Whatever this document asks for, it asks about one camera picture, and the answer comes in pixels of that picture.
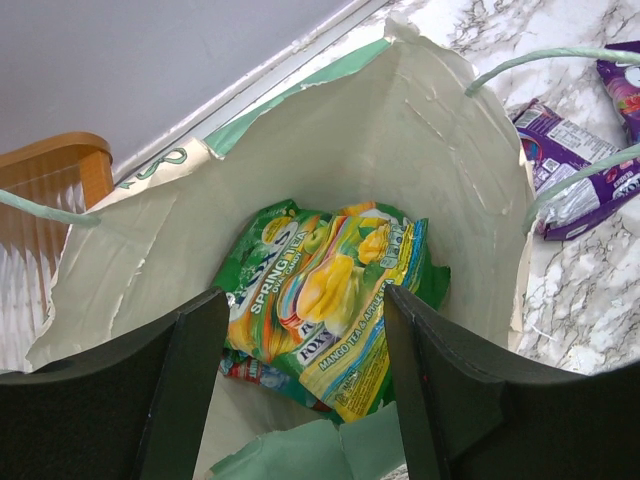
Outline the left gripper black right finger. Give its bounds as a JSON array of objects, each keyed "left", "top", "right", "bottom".
[{"left": 384, "top": 285, "right": 639, "bottom": 479}]

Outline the purple Fox's candy bag left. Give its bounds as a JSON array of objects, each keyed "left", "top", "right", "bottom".
[{"left": 513, "top": 99, "right": 639, "bottom": 241}]

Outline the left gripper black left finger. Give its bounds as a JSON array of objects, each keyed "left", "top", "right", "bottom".
[{"left": 1, "top": 288, "right": 229, "bottom": 479}]

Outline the teal red Fox's mint bag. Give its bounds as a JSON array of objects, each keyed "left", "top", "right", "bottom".
[{"left": 219, "top": 348, "right": 332, "bottom": 413}]

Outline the purple fox's candy bag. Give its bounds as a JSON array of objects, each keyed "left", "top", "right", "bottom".
[
  {"left": 596, "top": 60, "right": 639, "bottom": 145},
  {"left": 513, "top": 99, "right": 639, "bottom": 241}
]

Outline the green paper gift bag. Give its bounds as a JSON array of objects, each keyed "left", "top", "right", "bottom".
[{"left": 0, "top": 11, "right": 640, "bottom": 480}]

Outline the wooden rack with clear slats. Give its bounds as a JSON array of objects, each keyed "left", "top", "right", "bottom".
[{"left": 1, "top": 132, "right": 114, "bottom": 371}]

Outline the green Fox's bag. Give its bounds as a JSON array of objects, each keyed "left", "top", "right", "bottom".
[{"left": 214, "top": 200, "right": 451, "bottom": 422}]

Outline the purple Fox's candy bag right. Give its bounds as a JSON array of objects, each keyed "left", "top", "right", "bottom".
[{"left": 596, "top": 60, "right": 639, "bottom": 145}]

